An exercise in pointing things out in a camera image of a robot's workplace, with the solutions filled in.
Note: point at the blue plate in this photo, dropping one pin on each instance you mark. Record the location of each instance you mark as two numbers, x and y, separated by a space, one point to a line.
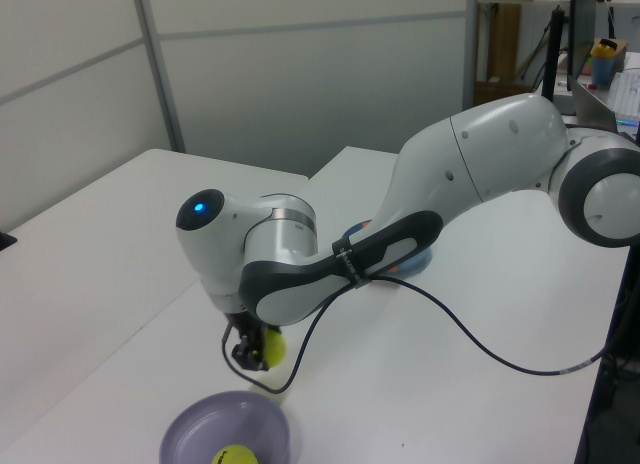
417 264

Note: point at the brown cardboard box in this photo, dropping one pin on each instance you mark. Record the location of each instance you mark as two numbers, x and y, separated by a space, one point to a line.
492 91

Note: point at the yellow-green tennis ball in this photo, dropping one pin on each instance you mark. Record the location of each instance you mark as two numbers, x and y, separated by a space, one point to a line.
234 455
275 347

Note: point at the white keyboard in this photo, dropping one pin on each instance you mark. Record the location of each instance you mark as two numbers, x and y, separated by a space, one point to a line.
631 94

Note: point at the silver laptop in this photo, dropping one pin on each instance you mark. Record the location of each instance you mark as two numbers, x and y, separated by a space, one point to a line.
590 106

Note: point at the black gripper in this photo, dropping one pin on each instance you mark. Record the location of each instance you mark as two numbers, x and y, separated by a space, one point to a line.
246 329

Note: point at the blue bottle with yellow lid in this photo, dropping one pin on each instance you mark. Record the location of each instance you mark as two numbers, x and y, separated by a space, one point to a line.
601 66

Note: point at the tall flat cardboard sheet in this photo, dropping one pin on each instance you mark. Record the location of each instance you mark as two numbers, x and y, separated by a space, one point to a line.
502 39

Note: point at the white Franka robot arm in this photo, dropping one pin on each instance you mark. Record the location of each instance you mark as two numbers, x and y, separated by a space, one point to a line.
500 149

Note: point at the dark computer monitor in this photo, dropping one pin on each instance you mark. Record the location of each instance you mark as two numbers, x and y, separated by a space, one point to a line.
582 29

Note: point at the purple plate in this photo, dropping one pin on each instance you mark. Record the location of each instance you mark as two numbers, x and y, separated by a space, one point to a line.
200 434

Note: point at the black monitor stand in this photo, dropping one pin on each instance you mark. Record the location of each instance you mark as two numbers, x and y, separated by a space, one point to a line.
556 49

